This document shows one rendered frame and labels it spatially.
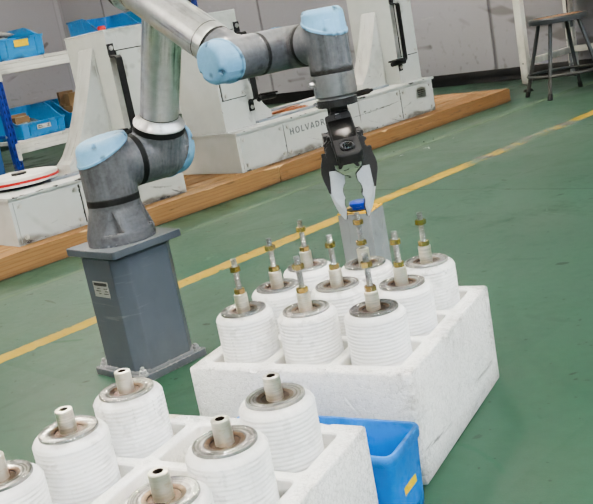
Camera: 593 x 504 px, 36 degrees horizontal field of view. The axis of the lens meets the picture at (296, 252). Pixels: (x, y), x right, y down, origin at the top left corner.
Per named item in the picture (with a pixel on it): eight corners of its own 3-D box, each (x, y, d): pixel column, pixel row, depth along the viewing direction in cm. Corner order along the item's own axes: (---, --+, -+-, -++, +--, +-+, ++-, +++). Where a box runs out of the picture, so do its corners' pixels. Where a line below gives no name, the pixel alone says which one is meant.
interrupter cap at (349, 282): (328, 297, 150) (327, 293, 150) (308, 289, 157) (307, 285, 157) (367, 284, 153) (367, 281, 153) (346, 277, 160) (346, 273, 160)
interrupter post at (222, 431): (211, 449, 103) (205, 422, 102) (222, 439, 105) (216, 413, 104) (228, 451, 102) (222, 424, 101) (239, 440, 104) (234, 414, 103)
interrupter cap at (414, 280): (379, 282, 153) (378, 278, 153) (424, 275, 152) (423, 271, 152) (379, 295, 146) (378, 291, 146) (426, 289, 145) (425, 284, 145)
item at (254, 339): (255, 428, 149) (233, 324, 144) (226, 413, 157) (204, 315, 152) (302, 406, 154) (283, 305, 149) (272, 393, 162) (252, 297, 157)
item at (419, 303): (389, 378, 159) (373, 279, 154) (445, 370, 157) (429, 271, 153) (390, 401, 149) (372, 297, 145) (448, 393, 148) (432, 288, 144)
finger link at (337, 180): (345, 214, 167) (344, 164, 165) (348, 220, 162) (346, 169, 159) (328, 214, 167) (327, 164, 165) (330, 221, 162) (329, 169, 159)
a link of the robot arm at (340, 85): (355, 69, 154) (308, 78, 154) (360, 96, 155) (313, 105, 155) (352, 68, 162) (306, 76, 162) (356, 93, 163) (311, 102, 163)
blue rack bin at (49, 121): (-13, 143, 655) (-21, 114, 650) (33, 132, 681) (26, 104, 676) (23, 140, 620) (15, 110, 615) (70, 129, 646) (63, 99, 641)
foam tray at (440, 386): (210, 466, 154) (188, 367, 150) (313, 372, 187) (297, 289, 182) (428, 486, 135) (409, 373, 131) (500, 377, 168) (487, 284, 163)
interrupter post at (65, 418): (55, 437, 114) (49, 412, 114) (68, 428, 116) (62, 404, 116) (70, 438, 113) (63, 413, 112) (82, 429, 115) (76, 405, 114)
